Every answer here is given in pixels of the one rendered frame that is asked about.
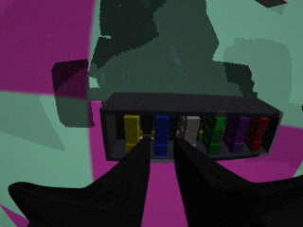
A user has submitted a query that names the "yellow fuse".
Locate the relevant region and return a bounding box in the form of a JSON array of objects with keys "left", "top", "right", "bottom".
[{"left": 124, "top": 116, "right": 139, "bottom": 154}]

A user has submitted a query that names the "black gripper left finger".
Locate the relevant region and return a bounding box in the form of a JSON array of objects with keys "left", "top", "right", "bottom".
[{"left": 8, "top": 137, "right": 151, "bottom": 227}]

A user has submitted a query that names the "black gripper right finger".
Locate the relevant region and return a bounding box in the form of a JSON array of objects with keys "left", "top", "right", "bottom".
[{"left": 173, "top": 136, "right": 303, "bottom": 227}]

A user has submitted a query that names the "grey open tray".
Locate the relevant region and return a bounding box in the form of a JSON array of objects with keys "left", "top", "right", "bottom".
[{"left": 255, "top": 0, "right": 289, "bottom": 8}]

